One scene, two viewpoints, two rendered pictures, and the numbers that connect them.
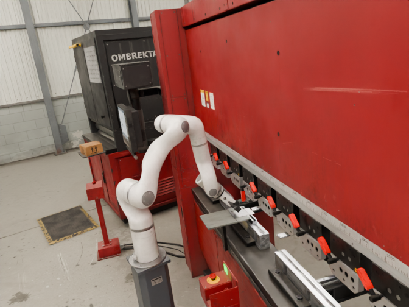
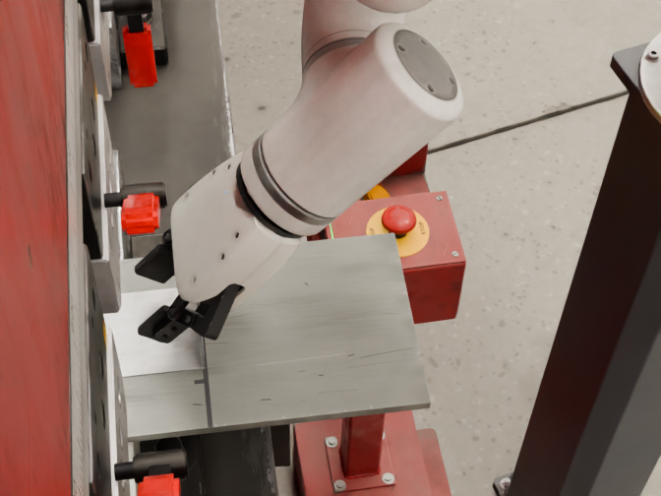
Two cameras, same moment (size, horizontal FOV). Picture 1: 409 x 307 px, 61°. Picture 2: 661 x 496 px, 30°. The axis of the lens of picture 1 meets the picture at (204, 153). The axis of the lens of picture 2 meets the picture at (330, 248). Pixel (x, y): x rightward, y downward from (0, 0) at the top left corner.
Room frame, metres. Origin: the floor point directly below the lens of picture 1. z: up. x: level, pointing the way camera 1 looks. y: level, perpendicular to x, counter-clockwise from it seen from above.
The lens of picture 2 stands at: (2.48, 0.04, 1.90)
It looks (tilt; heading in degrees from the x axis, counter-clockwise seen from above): 53 degrees down; 185
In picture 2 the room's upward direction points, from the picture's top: 2 degrees clockwise
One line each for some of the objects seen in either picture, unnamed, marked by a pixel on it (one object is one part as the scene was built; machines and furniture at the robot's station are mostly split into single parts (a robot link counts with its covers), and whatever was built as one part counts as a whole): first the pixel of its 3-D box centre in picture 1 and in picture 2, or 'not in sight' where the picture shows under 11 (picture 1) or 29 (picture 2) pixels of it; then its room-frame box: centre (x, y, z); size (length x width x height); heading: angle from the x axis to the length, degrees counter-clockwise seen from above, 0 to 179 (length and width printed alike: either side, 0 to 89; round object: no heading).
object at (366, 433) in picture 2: not in sight; (366, 374); (1.58, 0.01, 0.39); 0.05 x 0.05 x 0.54; 17
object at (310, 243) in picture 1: (319, 232); not in sight; (1.20, -0.41, 1.26); 0.15 x 0.09 x 0.17; 15
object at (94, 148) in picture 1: (90, 147); not in sight; (3.87, 1.30, 1.04); 0.30 x 0.26 x 0.12; 29
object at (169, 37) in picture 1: (219, 147); not in sight; (2.94, -0.14, 1.15); 0.85 x 0.25 x 2.30; 105
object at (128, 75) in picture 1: (137, 111); not in sight; (3.04, 0.55, 1.53); 0.51 x 0.25 x 0.85; 20
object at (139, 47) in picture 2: (243, 192); (131, 41); (1.78, -0.19, 1.20); 0.04 x 0.02 x 0.10; 105
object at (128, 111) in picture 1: (130, 126); not in sight; (2.97, 0.61, 1.42); 0.45 x 0.12 x 0.36; 20
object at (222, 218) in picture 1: (224, 217); (262, 332); (1.91, -0.07, 1.00); 0.26 x 0.18 x 0.01; 105
